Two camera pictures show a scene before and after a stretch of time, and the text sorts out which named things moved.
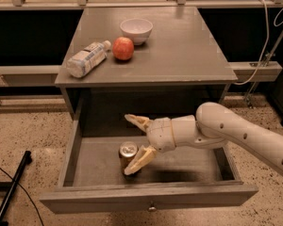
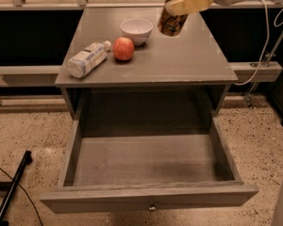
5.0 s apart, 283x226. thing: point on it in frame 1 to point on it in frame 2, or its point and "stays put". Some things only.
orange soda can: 127,152 to 170,24
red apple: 123,48 stays put
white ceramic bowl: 138,29 stays put
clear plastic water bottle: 79,63 stays put
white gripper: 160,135 to 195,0
